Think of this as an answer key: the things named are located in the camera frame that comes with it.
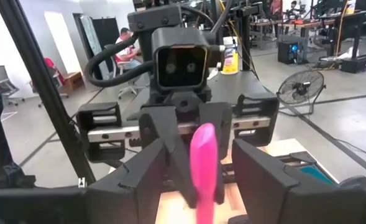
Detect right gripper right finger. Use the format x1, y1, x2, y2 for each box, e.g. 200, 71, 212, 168
232, 138, 300, 224

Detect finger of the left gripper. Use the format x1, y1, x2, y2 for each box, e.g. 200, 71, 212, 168
139, 105, 199, 209
199, 102, 233, 205

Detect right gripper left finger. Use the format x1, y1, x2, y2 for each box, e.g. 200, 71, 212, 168
86, 138, 168, 224

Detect magenta pink highlighter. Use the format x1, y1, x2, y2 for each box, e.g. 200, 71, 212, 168
189, 123, 218, 224

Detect blue plastic bin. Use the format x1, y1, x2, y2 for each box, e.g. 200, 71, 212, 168
299, 164, 337, 186

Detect black floor fan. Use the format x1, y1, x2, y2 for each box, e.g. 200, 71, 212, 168
277, 69, 327, 118

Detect white office chair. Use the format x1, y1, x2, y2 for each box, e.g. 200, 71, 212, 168
111, 58, 151, 101

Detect white yellow wipes canister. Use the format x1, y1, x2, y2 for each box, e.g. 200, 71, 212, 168
221, 36, 240, 76

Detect black computer tower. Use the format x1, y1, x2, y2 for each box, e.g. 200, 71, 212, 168
277, 40, 308, 65

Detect seated person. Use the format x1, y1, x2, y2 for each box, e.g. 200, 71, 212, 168
113, 27, 144, 71

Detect wooden box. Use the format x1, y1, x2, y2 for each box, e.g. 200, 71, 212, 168
63, 71, 85, 93

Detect black equipment case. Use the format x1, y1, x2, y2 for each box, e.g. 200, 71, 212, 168
339, 54, 366, 75

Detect red chair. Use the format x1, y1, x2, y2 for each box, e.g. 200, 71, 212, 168
30, 57, 70, 108

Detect grey office chair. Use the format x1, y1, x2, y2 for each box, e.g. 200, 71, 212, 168
0, 64, 25, 107

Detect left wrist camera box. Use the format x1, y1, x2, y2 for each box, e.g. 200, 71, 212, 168
150, 27, 211, 92

